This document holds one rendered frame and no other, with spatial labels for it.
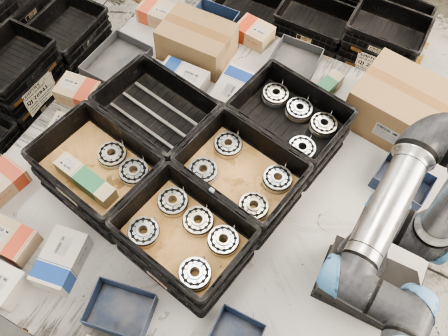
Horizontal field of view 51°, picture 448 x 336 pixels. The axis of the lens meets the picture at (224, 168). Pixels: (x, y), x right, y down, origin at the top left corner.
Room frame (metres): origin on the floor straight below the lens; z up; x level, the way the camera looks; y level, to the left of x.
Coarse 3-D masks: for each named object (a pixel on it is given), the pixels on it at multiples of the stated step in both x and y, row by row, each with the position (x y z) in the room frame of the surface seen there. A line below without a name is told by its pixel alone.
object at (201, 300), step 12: (180, 168) 0.77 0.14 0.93; (192, 180) 0.72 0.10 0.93; (228, 204) 0.65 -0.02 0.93; (240, 216) 0.61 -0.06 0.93; (108, 228) 0.54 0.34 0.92; (252, 240) 0.53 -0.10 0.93; (144, 252) 0.47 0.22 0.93; (240, 252) 0.49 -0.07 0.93; (156, 264) 0.43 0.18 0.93; (168, 276) 0.40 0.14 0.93; (180, 288) 0.37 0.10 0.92; (216, 288) 0.38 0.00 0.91; (204, 300) 0.34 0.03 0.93
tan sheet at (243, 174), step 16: (224, 128) 1.01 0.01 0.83; (208, 144) 0.93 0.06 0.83; (192, 160) 0.86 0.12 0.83; (224, 160) 0.87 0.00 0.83; (240, 160) 0.87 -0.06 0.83; (256, 160) 0.88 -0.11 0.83; (224, 176) 0.80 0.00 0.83; (240, 176) 0.81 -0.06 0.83; (256, 176) 0.81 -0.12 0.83; (224, 192) 0.74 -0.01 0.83; (240, 192) 0.74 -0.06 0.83; (272, 208) 0.69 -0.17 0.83
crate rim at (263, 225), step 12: (228, 108) 1.03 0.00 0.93; (240, 120) 0.98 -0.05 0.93; (264, 132) 0.93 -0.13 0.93; (276, 144) 0.89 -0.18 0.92; (300, 156) 0.85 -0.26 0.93; (312, 168) 0.80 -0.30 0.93; (204, 180) 0.73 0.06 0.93; (300, 180) 0.76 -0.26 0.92; (216, 192) 0.69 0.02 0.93; (288, 192) 0.70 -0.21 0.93; (252, 216) 0.61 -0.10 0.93; (264, 228) 0.58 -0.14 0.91
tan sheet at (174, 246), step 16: (160, 192) 0.72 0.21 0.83; (144, 208) 0.66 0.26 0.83; (128, 224) 0.60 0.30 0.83; (160, 224) 0.60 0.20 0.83; (176, 224) 0.61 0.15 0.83; (224, 224) 0.62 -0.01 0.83; (160, 240) 0.55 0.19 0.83; (176, 240) 0.55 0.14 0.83; (192, 240) 0.56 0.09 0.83; (224, 240) 0.56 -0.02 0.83; (240, 240) 0.57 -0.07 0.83; (160, 256) 0.49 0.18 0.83; (176, 256) 0.50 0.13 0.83; (192, 256) 0.50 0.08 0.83; (208, 256) 0.50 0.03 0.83; (176, 272) 0.45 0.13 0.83; (192, 272) 0.45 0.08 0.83; (208, 288) 0.40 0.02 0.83
